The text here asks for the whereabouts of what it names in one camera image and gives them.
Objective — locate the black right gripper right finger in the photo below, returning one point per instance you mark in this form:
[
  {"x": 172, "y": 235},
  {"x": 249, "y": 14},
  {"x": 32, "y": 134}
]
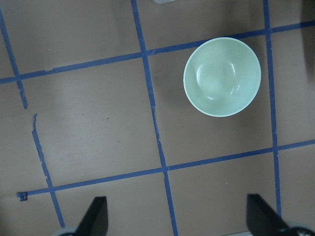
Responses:
[{"x": 262, "y": 220}]

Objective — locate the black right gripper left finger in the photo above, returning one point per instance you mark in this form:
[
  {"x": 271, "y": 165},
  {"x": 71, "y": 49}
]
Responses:
[{"x": 95, "y": 221}]

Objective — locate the green bowl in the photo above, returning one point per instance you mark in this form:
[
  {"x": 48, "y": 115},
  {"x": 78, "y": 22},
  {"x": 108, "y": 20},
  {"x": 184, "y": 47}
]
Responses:
[{"x": 222, "y": 77}]

